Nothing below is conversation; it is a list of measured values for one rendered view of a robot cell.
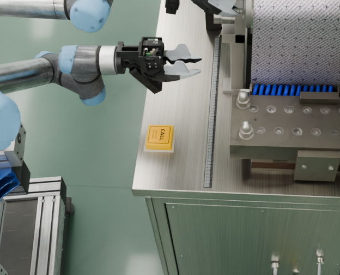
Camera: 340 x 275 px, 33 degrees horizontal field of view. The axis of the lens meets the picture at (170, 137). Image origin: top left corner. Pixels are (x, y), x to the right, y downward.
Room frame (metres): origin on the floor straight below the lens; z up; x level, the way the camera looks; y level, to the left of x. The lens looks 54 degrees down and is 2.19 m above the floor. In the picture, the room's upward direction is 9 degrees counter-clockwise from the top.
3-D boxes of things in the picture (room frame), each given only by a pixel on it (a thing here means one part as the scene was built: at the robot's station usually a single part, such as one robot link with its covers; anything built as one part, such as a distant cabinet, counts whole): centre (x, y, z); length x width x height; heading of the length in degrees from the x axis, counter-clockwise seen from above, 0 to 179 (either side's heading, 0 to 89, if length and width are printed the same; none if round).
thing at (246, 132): (0.81, -0.19, 1.05); 0.04 x 0.04 x 0.04
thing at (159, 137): (0.93, 0.03, 0.91); 0.07 x 0.07 x 0.02; 77
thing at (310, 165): (0.73, -0.35, 0.96); 0.10 x 0.03 x 0.11; 77
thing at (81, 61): (1.07, 0.20, 1.11); 0.11 x 0.08 x 0.09; 77
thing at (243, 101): (0.91, -0.20, 1.05); 0.04 x 0.04 x 0.04
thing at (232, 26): (1.08, -0.20, 1.05); 0.06 x 0.05 x 0.31; 77
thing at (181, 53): (1.04, -0.07, 1.11); 0.09 x 0.03 x 0.06; 86
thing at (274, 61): (0.95, -0.35, 1.10); 0.23 x 0.01 x 0.18; 77
